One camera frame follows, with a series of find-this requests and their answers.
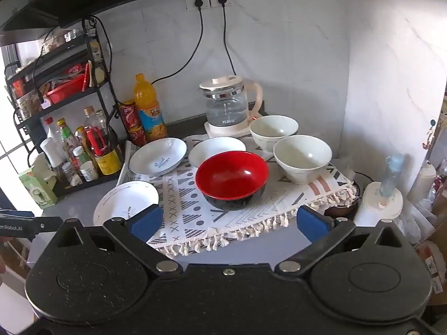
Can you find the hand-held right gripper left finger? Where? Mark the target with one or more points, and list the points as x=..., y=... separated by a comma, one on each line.
x=146, y=221

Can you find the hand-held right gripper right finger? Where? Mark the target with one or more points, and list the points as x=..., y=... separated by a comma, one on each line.
x=312, y=221

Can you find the white plate with blue print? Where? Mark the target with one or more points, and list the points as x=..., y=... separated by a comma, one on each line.
x=157, y=158

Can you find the white plate with floral print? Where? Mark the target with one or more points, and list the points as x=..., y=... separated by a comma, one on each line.
x=122, y=199

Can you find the dark brown bowl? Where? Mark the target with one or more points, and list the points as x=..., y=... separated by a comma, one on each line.
x=344, y=206

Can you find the green and white box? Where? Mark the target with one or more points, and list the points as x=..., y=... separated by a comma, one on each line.
x=35, y=188

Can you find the patterned fringed table cloth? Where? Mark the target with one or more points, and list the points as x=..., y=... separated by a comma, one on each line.
x=185, y=213

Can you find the pale white ceramic bowl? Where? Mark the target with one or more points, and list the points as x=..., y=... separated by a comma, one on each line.
x=274, y=129
x=302, y=155

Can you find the small glass spice jar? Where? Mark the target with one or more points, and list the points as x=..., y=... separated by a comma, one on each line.
x=71, y=174

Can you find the small white lidded jar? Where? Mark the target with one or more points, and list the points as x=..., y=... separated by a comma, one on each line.
x=89, y=170

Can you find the red drink can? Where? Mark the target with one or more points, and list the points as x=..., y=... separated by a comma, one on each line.
x=129, y=113
x=137, y=136

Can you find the pale blue bottle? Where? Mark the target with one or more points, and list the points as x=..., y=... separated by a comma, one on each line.
x=391, y=174

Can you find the red and black bowl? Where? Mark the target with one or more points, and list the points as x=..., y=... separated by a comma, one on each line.
x=230, y=174

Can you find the green labelled sauce bottle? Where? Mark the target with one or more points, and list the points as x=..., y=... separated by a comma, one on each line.
x=68, y=139

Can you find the plain white plate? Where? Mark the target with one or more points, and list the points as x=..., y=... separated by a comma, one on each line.
x=213, y=148

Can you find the clear bottle with red label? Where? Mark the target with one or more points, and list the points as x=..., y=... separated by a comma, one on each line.
x=93, y=131

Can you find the orange juice bottle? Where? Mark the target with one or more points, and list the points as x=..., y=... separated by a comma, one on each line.
x=148, y=111

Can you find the white plastic bottle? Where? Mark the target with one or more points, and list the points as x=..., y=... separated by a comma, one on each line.
x=422, y=181

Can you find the cream kettle base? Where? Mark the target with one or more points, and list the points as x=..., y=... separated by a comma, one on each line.
x=223, y=131

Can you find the glass electric kettle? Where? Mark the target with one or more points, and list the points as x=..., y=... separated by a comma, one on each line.
x=227, y=108

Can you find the black metal spice rack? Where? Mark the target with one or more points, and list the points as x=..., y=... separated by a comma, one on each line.
x=106, y=87

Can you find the red plastic basket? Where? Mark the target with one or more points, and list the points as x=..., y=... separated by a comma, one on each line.
x=66, y=89

